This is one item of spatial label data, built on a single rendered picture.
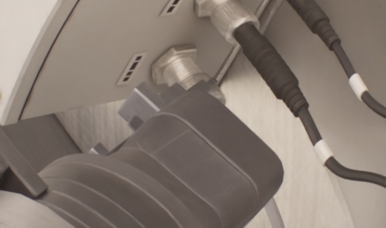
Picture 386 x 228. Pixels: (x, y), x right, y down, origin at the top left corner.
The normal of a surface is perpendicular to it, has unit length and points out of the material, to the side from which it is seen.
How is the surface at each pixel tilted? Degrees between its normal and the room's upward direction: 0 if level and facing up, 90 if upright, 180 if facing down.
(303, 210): 90
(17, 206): 16
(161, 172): 43
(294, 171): 90
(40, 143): 35
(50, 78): 132
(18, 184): 98
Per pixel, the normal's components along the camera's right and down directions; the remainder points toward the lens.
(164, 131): 0.26, -0.66
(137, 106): -0.37, 0.28
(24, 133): 0.35, -0.77
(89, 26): 0.52, 0.72
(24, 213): 0.12, -0.93
